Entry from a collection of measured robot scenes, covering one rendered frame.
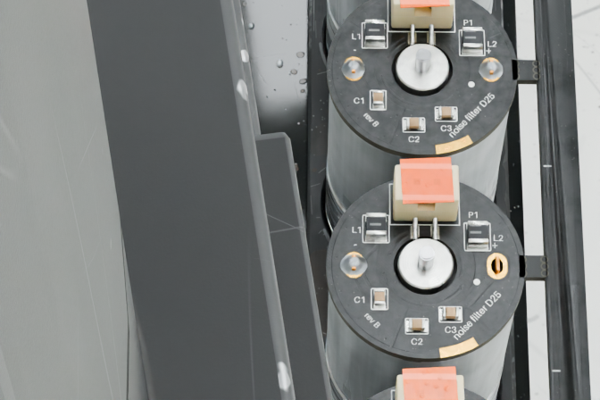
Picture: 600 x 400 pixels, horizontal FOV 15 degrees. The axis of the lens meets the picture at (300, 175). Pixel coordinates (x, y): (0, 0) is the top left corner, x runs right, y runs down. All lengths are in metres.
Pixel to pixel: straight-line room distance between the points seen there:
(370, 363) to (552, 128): 0.04
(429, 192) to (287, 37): 0.08
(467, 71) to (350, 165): 0.02
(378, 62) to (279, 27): 0.06
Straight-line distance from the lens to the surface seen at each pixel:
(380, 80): 0.30
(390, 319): 0.28
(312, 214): 0.33
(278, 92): 0.35
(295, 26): 0.36
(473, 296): 0.29
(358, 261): 0.29
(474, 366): 0.29
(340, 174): 0.31
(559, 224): 0.29
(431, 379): 0.27
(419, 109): 0.30
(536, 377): 0.35
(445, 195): 0.28
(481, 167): 0.31
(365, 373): 0.29
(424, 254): 0.28
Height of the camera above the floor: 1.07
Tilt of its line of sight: 64 degrees down
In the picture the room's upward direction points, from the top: straight up
